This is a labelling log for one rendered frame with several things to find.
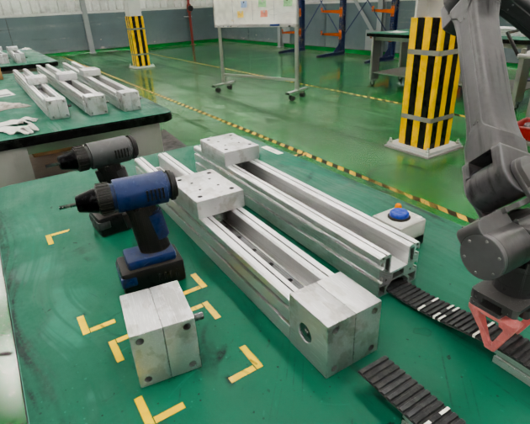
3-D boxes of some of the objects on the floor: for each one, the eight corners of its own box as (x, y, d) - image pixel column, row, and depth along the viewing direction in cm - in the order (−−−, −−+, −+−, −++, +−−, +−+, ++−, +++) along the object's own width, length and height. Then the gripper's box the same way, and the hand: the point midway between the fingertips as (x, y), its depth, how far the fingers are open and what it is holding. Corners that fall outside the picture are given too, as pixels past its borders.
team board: (211, 93, 670) (197, -51, 583) (231, 87, 705) (221, -49, 618) (290, 102, 587) (288, -64, 500) (309, 95, 622) (310, -61, 535)
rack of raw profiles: (277, 53, 1146) (274, -41, 1048) (304, 50, 1188) (304, -41, 1091) (366, 64, 895) (373, -59, 797) (394, 59, 938) (405, -58, 840)
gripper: (529, 277, 50) (501, 372, 57) (573, 250, 55) (543, 341, 62) (477, 251, 55) (457, 341, 62) (521, 230, 60) (498, 315, 67)
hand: (500, 337), depth 62 cm, fingers closed on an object, 5 cm apart
